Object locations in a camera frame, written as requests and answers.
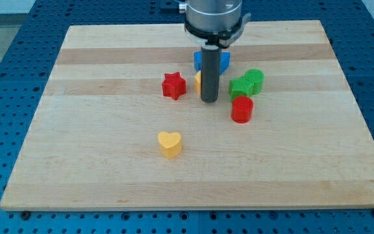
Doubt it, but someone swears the blue triangle block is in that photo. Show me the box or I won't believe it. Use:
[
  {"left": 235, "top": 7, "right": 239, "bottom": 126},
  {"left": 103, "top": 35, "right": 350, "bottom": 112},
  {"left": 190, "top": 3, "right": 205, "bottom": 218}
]
[{"left": 193, "top": 51, "right": 231, "bottom": 75}]

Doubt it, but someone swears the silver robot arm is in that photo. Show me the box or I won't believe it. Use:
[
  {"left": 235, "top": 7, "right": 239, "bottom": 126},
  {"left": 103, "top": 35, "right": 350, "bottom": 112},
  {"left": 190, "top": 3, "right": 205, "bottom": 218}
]
[{"left": 178, "top": 0, "right": 251, "bottom": 103}]

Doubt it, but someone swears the yellow hexagon block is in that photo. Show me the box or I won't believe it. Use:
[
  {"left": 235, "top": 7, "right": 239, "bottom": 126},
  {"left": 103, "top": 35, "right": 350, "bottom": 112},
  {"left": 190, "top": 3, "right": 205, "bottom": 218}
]
[{"left": 194, "top": 71, "right": 201, "bottom": 94}]

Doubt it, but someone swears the yellow heart block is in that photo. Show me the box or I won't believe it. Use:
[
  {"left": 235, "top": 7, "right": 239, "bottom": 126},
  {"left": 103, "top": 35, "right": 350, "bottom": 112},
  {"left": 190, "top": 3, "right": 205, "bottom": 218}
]
[{"left": 157, "top": 131, "right": 182, "bottom": 159}]

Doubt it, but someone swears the wooden board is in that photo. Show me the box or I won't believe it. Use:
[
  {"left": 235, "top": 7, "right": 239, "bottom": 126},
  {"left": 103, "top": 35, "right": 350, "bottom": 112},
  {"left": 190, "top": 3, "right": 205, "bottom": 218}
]
[{"left": 0, "top": 20, "right": 374, "bottom": 211}]

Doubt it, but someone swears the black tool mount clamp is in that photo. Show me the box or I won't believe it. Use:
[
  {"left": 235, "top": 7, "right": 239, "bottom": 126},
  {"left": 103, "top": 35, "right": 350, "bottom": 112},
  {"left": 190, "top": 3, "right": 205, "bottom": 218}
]
[{"left": 184, "top": 13, "right": 251, "bottom": 49}]

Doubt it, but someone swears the green cylinder block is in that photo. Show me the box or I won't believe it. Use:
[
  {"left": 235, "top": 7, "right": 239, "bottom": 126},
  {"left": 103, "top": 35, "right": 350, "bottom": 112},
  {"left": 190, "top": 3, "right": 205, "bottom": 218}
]
[{"left": 245, "top": 69, "right": 265, "bottom": 95}]

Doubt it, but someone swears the red cylinder block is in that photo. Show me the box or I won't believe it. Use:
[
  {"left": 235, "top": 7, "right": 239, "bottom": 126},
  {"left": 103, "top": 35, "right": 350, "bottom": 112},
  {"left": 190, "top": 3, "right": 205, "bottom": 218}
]
[{"left": 231, "top": 96, "right": 254, "bottom": 124}]

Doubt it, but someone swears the red star block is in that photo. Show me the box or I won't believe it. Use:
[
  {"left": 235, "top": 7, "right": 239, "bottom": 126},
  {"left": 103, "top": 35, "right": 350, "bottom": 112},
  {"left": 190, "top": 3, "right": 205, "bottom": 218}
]
[{"left": 162, "top": 71, "right": 186, "bottom": 101}]

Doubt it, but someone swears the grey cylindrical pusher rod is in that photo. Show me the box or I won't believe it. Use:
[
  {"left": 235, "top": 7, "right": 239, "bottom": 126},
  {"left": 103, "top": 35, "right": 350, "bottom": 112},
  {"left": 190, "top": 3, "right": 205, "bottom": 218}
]
[{"left": 201, "top": 47, "right": 221, "bottom": 103}]

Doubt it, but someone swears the green star block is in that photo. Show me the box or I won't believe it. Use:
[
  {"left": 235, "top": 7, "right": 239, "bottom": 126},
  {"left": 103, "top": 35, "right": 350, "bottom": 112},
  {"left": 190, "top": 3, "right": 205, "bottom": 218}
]
[{"left": 229, "top": 76, "right": 253, "bottom": 102}]

